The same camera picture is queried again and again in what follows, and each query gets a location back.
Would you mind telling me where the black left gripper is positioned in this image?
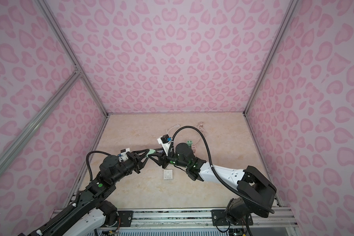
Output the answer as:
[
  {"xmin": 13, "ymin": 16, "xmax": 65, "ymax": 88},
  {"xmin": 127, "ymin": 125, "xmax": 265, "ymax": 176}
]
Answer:
[{"xmin": 112, "ymin": 150, "xmax": 151, "ymax": 186}]

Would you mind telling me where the white plug adapter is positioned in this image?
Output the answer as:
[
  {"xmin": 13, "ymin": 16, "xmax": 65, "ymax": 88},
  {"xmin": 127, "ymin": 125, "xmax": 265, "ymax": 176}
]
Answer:
[{"xmin": 163, "ymin": 169, "xmax": 173, "ymax": 180}]

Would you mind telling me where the light green plug adapter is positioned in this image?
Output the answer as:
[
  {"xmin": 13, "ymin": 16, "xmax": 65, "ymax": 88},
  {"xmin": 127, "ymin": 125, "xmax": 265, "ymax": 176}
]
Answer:
[{"xmin": 147, "ymin": 149, "xmax": 156, "ymax": 157}]

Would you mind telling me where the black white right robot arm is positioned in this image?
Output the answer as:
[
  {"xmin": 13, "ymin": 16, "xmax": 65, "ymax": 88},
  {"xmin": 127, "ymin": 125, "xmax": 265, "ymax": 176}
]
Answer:
[{"xmin": 146, "ymin": 126, "xmax": 277, "ymax": 225}]

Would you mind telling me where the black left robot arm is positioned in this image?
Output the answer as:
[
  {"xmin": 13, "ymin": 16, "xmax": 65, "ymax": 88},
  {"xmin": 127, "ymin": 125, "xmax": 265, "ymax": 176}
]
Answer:
[{"xmin": 30, "ymin": 149, "xmax": 156, "ymax": 236}]

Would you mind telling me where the white power strip cable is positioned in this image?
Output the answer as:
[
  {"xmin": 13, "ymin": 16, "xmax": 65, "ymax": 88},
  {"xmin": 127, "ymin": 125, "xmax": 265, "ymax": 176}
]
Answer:
[{"xmin": 165, "ymin": 123, "xmax": 181, "ymax": 138}]

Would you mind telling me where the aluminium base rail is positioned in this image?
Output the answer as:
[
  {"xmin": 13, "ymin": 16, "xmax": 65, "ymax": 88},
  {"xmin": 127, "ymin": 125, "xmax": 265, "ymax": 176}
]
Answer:
[{"xmin": 66, "ymin": 207, "xmax": 302, "ymax": 236}]

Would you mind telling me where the left aluminium frame beam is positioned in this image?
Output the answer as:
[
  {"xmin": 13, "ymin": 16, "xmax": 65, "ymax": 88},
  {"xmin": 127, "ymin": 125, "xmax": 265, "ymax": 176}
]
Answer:
[{"xmin": 0, "ymin": 70, "xmax": 81, "ymax": 178}]

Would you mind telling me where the left aluminium corner post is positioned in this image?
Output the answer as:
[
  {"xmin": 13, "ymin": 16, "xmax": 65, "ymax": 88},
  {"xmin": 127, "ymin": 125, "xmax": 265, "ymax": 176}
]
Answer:
[{"xmin": 34, "ymin": 0, "xmax": 109, "ymax": 118}]

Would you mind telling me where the aluminium corner post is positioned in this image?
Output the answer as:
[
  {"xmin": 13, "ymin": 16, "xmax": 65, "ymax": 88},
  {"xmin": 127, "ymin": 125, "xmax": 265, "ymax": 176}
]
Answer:
[
  {"xmin": 243, "ymin": 0, "xmax": 301, "ymax": 117},
  {"xmin": 34, "ymin": 0, "xmax": 109, "ymax": 118}
]

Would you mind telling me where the right aluminium corner post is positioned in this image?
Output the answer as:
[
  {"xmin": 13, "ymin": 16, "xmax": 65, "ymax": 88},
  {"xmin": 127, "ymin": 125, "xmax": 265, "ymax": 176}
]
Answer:
[{"xmin": 243, "ymin": 0, "xmax": 301, "ymax": 117}]

